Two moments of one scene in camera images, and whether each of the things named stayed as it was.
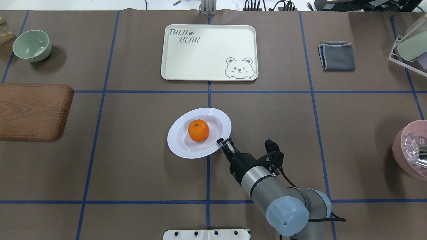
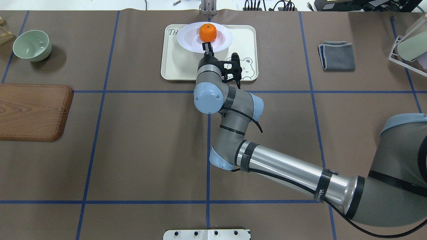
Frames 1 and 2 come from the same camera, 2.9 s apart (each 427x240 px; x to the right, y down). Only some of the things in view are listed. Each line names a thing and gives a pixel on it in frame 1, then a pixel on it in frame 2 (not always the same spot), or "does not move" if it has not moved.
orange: [198, 130] -> [207, 32]
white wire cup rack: [402, 64] does not move
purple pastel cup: [423, 60] does not move
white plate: [179, 141] -> [189, 37]
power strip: [280, 9] does not move
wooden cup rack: [5, 35] does not move
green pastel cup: [413, 47] does not move
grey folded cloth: [337, 56] does not move
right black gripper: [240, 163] -> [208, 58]
